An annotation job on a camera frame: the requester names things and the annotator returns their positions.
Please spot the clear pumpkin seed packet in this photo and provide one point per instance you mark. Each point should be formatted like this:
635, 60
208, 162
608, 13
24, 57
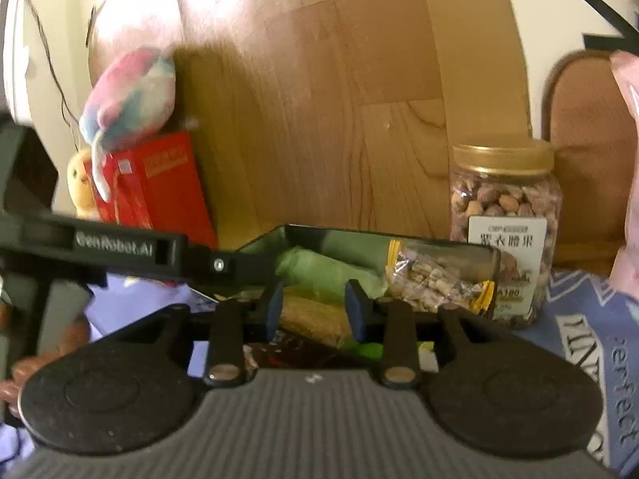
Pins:
312, 322

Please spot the wooden headboard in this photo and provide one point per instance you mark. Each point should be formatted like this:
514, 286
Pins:
324, 85

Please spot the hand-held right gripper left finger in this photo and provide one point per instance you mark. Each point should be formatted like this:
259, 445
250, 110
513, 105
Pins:
274, 309

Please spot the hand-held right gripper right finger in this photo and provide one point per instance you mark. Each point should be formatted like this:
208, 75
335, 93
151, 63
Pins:
355, 309

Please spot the yellow duck plush toy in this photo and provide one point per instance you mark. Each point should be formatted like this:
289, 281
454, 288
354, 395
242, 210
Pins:
80, 184

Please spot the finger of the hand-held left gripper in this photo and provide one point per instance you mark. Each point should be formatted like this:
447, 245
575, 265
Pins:
219, 264

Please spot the clear nut jar gold lid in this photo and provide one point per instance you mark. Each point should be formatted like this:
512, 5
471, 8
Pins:
504, 194

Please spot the black cardboard box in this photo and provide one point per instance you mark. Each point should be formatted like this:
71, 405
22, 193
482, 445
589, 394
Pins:
309, 234

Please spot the pink snack bag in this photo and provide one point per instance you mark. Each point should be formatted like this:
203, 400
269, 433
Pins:
630, 269

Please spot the clear nut packet yellow edge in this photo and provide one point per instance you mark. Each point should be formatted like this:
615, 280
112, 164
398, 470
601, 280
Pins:
429, 274

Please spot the pastel plush toy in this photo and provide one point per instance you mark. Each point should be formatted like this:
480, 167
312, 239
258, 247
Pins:
130, 100

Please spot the person's left hand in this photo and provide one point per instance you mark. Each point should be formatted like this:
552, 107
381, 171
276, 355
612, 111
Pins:
30, 365

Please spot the blue printed blanket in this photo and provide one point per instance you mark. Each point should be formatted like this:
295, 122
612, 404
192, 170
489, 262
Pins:
574, 349

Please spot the green triangular snack packet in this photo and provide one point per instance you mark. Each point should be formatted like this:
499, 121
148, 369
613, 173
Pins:
319, 272

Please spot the green snack bar packet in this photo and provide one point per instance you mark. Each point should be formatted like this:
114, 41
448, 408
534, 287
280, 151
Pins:
369, 351

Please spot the red gift box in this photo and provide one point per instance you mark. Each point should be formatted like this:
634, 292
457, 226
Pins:
169, 194

